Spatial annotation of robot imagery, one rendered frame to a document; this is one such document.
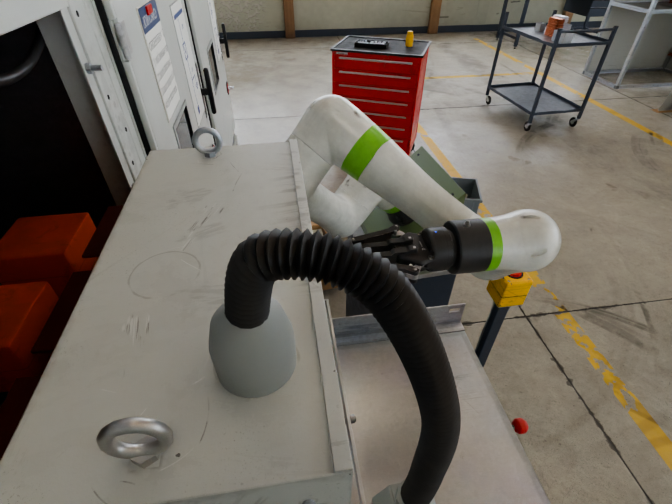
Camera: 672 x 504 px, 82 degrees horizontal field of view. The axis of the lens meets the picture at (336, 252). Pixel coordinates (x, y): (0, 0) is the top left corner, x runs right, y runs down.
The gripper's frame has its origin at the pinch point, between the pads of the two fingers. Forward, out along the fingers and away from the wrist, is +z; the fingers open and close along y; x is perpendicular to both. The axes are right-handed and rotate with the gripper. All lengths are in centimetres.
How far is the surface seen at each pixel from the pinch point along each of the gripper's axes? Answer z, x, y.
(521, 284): -56, -34, 20
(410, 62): -93, -35, 246
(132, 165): 31.5, 10.6, 16.9
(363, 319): -10.2, -33.0, 13.4
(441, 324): -31, -38, 13
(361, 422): -5.3, -38.4, -9.6
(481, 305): -98, -123, 87
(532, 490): -34, -38, -27
